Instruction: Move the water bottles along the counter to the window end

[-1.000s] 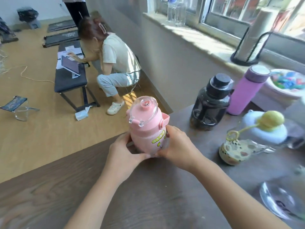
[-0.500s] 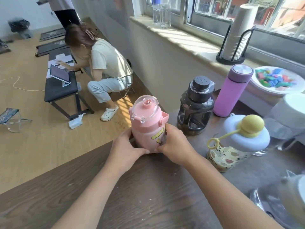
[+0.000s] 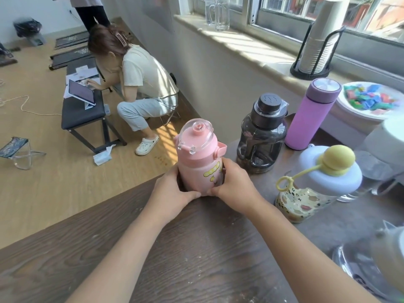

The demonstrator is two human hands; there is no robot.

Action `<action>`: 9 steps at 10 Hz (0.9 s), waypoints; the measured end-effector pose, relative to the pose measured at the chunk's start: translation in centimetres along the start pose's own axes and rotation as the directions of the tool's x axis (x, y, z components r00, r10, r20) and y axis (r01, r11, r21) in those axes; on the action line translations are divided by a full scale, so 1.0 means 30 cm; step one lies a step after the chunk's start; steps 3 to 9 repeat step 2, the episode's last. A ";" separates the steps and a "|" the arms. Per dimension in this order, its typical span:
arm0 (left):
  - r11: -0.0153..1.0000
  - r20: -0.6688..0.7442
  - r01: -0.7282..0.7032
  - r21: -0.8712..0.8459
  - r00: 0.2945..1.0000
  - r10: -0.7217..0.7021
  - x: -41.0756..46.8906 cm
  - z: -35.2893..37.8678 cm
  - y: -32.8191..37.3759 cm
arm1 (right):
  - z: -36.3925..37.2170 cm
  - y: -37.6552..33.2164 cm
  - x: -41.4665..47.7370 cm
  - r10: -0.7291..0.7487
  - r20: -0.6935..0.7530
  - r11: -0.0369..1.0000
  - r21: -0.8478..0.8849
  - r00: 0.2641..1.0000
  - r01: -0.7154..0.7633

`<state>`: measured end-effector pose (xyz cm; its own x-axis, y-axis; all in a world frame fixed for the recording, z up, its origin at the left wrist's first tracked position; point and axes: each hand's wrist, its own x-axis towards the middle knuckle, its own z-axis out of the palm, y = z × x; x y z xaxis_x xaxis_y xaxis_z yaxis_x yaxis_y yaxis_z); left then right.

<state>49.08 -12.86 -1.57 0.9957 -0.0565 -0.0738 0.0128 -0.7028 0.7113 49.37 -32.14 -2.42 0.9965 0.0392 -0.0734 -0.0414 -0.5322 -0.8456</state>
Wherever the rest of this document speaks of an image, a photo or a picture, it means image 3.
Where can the person's left hand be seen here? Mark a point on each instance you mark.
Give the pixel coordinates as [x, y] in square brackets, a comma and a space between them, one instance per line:
[169, 198]

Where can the person's right hand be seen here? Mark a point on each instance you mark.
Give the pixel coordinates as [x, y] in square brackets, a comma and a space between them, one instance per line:
[240, 192]

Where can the person's left thumb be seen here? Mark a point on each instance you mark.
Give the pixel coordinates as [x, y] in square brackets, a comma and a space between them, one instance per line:
[191, 195]

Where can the person's right thumb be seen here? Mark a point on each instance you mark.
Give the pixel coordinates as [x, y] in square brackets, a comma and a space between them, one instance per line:
[217, 192]

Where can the pink water bottle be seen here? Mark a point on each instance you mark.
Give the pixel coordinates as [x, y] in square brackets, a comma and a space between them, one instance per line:
[197, 154]

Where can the person's left forearm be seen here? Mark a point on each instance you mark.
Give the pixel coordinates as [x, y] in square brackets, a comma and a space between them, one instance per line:
[126, 258]

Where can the person's right forearm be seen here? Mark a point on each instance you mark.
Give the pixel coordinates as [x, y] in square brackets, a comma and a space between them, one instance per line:
[299, 258]

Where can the white clog shoe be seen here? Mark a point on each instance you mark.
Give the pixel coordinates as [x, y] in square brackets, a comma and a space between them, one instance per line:
[146, 145]

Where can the dark translucent water bottle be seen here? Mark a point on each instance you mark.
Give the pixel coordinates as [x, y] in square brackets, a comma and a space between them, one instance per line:
[262, 141]

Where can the metal folding stool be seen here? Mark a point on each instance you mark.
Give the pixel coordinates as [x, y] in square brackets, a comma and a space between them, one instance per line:
[170, 116]

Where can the white tissue pack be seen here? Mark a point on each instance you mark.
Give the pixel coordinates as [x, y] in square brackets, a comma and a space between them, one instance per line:
[102, 157]

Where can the patterned bottle with yellow cap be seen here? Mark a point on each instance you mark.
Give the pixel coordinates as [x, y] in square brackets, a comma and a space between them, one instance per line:
[318, 182]

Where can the purple water bottle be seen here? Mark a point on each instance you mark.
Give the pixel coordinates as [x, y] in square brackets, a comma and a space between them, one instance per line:
[307, 119]

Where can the black bench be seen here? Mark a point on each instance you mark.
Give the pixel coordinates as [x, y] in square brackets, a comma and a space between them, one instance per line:
[82, 115]

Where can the black cup holder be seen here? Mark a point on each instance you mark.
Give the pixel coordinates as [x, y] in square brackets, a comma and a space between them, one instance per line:
[309, 75]

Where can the tablet computer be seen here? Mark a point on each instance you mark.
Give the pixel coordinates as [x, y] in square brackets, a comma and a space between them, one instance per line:
[81, 93]

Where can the white bowl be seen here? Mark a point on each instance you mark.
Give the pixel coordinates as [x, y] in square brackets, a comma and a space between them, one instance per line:
[356, 118]

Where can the white papers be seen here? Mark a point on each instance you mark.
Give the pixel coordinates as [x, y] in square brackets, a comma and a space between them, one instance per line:
[83, 72]

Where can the clear bottle with white lid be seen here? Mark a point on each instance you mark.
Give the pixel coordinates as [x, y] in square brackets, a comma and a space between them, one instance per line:
[378, 160]

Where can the pink hair clip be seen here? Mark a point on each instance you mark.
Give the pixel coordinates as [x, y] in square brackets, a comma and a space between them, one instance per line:
[121, 39]

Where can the clear glass mug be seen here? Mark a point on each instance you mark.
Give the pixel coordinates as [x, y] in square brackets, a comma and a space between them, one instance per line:
[222, 17]

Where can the clear bottle with cream lid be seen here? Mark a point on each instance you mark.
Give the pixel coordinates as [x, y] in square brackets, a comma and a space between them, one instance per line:
[378, 261]

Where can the clear glass pitcher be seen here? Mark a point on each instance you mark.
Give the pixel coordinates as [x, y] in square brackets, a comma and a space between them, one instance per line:
[210, 11]

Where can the blue folding stool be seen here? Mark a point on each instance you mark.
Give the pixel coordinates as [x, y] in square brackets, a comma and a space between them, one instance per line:
[15, 147]

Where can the pile of colourful candies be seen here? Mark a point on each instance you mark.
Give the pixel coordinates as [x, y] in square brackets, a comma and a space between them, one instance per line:
[372, 97]

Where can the black floor mat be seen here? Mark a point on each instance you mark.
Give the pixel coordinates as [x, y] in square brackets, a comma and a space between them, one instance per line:
[71, 56]
[72, 39]

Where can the stack of white paper cups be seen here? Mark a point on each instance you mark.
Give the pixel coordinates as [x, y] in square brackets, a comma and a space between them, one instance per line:
[325, 31]

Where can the black bag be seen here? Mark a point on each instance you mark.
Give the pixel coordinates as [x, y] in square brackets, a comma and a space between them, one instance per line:
[27, 27]

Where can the window frame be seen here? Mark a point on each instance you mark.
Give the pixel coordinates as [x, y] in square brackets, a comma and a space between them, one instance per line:
[284, 28]

